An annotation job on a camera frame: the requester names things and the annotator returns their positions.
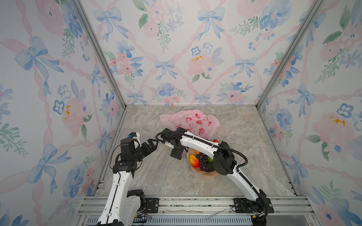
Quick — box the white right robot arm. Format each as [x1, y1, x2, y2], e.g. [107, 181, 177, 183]
[155, 128, 274, 219]

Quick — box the pink scalloped fruit plate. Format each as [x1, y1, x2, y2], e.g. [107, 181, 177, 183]
[187, 149, 219, 178]

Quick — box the aluminium corner post right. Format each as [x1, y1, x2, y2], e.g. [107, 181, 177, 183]
[256, 0, 325, 110]

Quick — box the aluminium corner post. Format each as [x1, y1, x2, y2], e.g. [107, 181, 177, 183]
[70, 0, 126, 110]
[256, 0, 325, 110]

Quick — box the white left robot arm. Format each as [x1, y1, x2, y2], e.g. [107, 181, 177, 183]
[96, 132, 158, 226]

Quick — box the red yellow mango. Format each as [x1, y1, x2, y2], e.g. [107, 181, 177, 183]
[188, 154, 200, 168]

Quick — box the purple grape bunch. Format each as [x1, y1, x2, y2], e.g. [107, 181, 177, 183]
[196, 153, 209, 171]

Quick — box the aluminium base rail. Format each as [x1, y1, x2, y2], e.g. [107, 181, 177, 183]
[76, 195, 321, 226]

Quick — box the dark avocado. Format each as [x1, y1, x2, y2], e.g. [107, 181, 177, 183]
[204, 162, 215, 173]

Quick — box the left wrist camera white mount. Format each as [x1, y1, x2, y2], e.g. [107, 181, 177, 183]
[128, 132, 140, 149]

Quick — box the aluminium corner post left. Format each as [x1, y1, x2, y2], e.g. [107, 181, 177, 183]
[70, 0, 126, 110]

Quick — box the pink plastic bag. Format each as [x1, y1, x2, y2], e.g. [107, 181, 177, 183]
[159, 109, 220, 140]

